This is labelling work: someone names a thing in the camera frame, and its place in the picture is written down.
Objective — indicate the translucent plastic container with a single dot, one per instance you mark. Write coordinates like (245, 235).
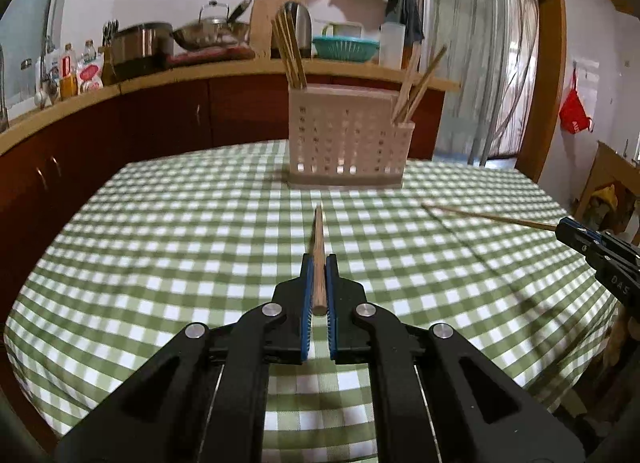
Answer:
(391, 45)

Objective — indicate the red hanging bag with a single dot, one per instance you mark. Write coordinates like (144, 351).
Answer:
(575, 110)

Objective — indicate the wooden furniture frame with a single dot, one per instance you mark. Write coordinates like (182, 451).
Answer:
(607, 168)

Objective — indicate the wooden kitchen counter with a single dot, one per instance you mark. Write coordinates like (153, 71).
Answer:
(150, 80)

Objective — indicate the steel electric kettle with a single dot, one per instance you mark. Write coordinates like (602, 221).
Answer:
(304, 25)

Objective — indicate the teal plastic colander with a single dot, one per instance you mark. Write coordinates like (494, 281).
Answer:
(345, 49)

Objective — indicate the glass sliding door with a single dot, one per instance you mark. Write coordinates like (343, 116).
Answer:
(475, 53)

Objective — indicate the wooden door frame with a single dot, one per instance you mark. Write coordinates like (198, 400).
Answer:
(542, 68)

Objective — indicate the steel wok with lid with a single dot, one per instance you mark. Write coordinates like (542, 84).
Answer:
(210, 30)

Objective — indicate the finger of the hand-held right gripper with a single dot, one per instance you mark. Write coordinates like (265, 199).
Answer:
(585, 249)
(590, 235)

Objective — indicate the yellow cloth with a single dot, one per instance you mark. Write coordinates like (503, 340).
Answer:
(605, 198)

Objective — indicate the red-brown kitchen cabinet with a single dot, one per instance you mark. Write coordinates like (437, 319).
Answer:
(150, 118)

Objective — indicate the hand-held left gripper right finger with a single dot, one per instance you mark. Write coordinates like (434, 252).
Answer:
(334, 313)

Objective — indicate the scissors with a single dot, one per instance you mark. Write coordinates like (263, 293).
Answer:
(110, 30)

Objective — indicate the red tray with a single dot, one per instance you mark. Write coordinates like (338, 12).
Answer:
(210, 55)

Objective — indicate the wooden cutting board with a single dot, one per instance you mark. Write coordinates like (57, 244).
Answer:
(262, 25)

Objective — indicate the orange sauce bottle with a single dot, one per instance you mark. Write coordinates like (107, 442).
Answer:
(68, 75)

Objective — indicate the brown bottle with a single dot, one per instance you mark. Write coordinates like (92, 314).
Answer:
(107, 68)

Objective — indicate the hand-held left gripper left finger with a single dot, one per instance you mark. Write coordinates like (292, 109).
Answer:
(305, 313)

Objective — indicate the green checkered tablecloth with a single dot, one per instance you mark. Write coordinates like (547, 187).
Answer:
(175, 253)

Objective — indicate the stainless steel pot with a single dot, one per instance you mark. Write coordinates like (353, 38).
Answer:
(142, 45)

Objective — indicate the beige perforated utensil holder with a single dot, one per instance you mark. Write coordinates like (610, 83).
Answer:
(345, 143)

